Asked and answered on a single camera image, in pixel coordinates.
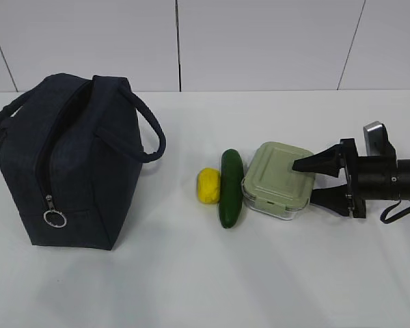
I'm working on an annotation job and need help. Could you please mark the glass container with green lid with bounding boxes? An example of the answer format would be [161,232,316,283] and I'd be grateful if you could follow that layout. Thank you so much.
[241,141,315,221]

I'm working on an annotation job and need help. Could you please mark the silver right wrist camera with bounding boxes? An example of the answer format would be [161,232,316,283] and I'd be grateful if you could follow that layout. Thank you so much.
[363,121,396,158]

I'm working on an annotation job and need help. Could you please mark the dark green cucumber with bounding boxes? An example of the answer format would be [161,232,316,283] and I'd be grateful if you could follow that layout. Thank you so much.
[219,149,244,229]

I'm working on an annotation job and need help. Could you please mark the dark navy fabric lunch bag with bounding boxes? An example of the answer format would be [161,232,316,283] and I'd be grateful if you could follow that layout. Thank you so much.
[0,73,167,250]

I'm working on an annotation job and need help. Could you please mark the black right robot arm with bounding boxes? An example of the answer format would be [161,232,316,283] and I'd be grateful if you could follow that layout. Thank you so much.
[292,138,410,224]

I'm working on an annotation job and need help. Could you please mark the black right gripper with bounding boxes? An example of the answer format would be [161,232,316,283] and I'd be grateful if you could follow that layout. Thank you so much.
[292,138,399,219]

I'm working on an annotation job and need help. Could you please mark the yellow lemon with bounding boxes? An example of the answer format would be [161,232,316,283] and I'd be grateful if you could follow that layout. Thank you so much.
[197,167,221,204]

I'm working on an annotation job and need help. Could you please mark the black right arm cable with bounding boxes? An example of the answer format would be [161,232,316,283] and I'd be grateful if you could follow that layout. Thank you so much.
[380,200,410,225]

